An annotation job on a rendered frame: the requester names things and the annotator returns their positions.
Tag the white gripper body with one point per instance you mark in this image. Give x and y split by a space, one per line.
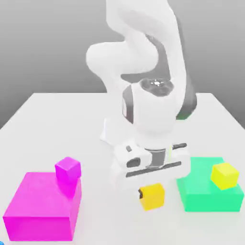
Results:
153 177

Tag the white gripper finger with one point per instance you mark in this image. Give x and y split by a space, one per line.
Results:
140 193

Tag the small orange cube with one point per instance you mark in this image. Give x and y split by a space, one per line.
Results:
153 197

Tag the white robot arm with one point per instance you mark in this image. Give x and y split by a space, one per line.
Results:
153 118

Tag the small yellow cube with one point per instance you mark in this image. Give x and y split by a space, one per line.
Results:
224 177

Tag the small magenta cube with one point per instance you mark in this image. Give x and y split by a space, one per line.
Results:
68 171

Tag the small blue cube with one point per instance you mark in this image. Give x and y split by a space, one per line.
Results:
1 241

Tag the large green box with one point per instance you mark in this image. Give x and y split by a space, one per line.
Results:
206 199

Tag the large magenta box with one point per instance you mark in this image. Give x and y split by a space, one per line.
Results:
40 206

